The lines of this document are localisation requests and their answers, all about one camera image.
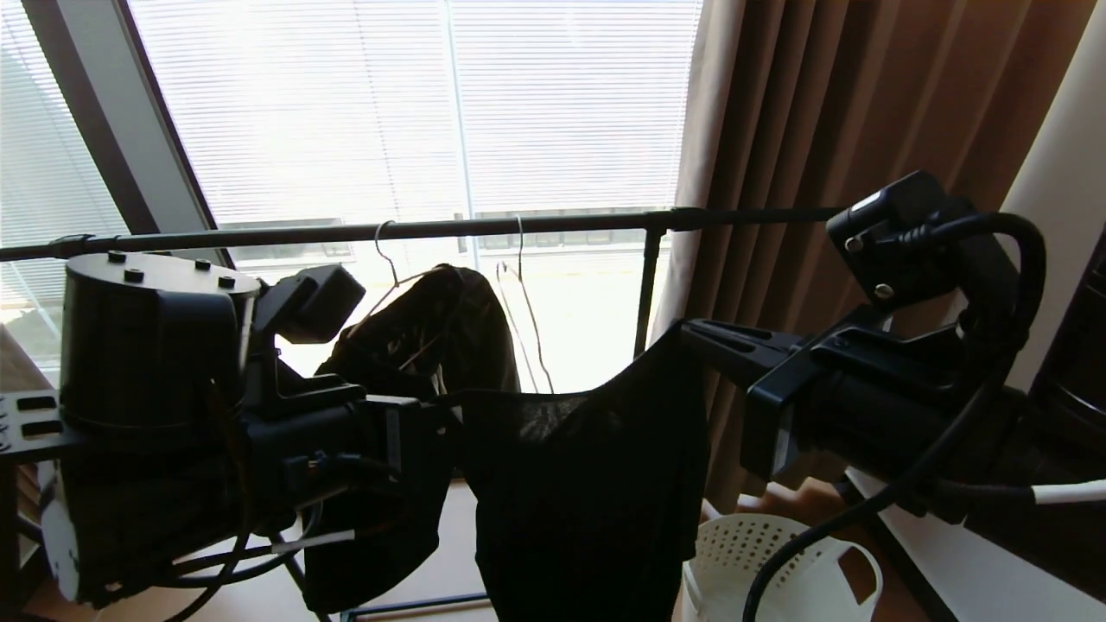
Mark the window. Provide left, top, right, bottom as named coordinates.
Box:
left=0, top=0, right=705, bottom=485

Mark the white laundry basket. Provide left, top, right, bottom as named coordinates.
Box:
left=683, top=514, right=884, bottom=622

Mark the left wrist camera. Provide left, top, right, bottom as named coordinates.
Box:
left=251, top=263, right=368, bottom=407

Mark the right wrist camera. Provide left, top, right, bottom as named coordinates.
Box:
left=825, top=170, right=977, bottom=346

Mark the black garment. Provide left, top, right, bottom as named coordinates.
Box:
left=298, top=263, right=524, bottom=616
left=441, top=324, right=714, bottom=622

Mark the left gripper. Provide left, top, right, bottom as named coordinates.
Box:
left=251, top=393, right=454, bottom=519

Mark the black clothes rack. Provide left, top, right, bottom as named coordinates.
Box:
left=0, top=206, right=843, bottom=622

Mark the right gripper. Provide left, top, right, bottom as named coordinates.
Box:
left=743, top=324, right=1029, bottom=519

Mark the pink clothes hanger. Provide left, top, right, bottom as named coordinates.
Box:
left=495, top=214, right=556, bottom=395
left=346, top=220, right=454, bottom=372

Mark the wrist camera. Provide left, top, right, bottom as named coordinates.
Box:
left=251, top=263, right=368, bottom=407
left=825, top=170, right=977, bottom=346

